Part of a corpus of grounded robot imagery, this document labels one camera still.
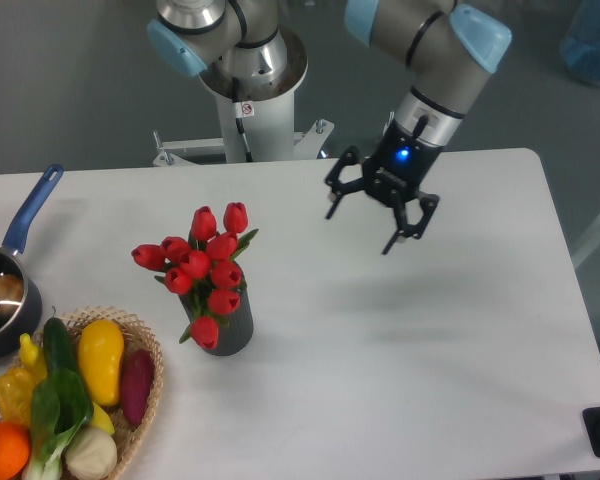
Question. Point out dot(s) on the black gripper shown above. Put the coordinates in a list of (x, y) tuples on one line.
[(402, 170)]

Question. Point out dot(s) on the red tulip bouquet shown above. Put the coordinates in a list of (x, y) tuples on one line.
[(202, 269)]

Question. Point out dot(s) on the dark grey ribbed vase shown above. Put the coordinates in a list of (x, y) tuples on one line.
[(234, 330)]

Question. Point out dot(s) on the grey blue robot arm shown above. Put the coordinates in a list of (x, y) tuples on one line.
[(450, 48)]

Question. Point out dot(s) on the blue water bottle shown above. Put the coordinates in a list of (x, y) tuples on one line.
[(580, 47)]

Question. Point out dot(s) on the purple sweet potato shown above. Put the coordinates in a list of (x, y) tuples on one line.
[(136, 381)]

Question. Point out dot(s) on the yellow mango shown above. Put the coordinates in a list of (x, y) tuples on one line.
[(100, 354)]

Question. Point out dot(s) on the woven wicker basket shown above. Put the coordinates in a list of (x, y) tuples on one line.
[(136, 336)]

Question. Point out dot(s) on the green cucumber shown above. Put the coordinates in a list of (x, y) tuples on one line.
[(58, 347)]

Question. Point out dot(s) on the green bok choy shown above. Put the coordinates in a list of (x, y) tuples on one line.
[(60, 407)]

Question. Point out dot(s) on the small yellow squash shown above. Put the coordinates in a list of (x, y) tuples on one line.
[(32, 357)]

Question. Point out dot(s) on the brown bun in saucepan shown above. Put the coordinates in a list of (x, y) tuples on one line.
[(11, 294)]

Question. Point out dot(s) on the beige garlic bulb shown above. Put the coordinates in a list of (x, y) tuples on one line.
[(91, 455)]

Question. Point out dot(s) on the yellow bell pepper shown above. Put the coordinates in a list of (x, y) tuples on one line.
[(16, 392)]

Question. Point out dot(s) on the orange fruit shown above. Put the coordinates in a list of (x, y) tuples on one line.
[(15, 449)]

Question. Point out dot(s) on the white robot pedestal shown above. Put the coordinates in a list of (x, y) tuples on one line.
[(254, 91)]

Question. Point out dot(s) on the blue handled saucepan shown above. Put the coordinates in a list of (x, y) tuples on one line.
[(28, 316)]

